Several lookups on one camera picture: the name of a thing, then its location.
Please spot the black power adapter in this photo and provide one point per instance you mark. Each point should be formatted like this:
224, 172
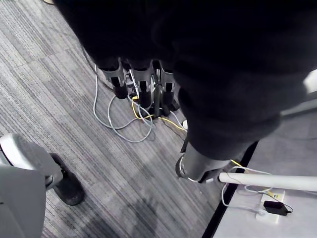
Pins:
275, 207

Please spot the white plastic tube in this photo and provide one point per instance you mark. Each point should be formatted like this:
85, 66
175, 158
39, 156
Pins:
272, 181

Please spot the white power strip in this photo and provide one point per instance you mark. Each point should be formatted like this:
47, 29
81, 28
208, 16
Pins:
268, 213

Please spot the small white round plug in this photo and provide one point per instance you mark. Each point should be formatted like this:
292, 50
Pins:
185, 124

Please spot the silver robot leg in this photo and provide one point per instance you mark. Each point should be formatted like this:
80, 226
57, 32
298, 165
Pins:
19, 178

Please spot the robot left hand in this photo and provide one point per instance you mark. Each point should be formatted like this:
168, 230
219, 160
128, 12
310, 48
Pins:
203, 74

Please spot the black floor edge strip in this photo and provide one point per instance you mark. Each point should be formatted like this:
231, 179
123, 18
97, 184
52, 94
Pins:
223, 200

